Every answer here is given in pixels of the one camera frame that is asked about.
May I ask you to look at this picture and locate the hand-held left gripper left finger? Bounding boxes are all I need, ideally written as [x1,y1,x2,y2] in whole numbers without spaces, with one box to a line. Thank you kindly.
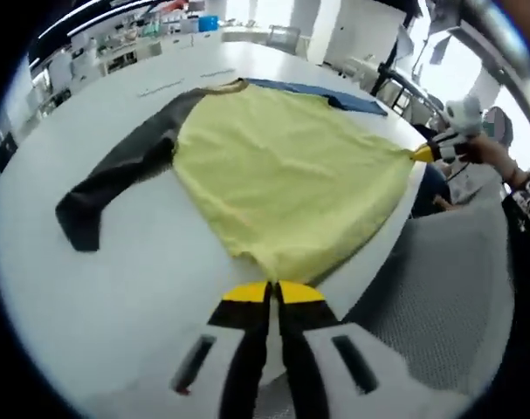
[159,281,274,419]

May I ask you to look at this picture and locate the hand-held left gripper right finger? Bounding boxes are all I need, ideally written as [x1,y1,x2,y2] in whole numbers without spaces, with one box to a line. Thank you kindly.
[275,280,423,419]

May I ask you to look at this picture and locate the yellow garment with dark sleeves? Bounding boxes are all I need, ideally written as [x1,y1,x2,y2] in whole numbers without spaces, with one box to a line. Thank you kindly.
[54,77,416,283]

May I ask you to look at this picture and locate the person's right hand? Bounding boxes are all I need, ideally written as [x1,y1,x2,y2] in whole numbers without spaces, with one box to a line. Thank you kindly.
[458,133,511,170]

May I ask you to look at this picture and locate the person's dark trousers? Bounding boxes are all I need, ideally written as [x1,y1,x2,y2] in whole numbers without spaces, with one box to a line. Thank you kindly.
[409,164,452,219]

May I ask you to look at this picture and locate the grey mesh office chair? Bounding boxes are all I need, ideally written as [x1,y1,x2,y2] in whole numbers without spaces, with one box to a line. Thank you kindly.
[341,208,513,396]

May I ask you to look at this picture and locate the recessed table power strip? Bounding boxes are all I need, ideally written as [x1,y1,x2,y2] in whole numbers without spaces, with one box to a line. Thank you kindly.
[136,66,236,98]

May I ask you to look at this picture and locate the blue plastic bin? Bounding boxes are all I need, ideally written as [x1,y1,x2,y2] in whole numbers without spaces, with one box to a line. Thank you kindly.
[197,15,223,33]

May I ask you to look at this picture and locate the white counter cabinets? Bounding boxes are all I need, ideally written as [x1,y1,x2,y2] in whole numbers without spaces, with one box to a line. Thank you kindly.
[71,24,224,76]

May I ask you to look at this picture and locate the black floor cabinet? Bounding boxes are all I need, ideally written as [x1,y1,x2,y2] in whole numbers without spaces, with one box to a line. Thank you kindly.
[0,129,20,175]

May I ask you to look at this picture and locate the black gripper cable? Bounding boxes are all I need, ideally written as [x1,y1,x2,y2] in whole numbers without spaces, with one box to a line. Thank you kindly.
[442,160,471,181]

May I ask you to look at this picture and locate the black camera stand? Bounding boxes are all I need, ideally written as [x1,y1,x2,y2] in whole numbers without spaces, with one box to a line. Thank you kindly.
[368,0,450,120]

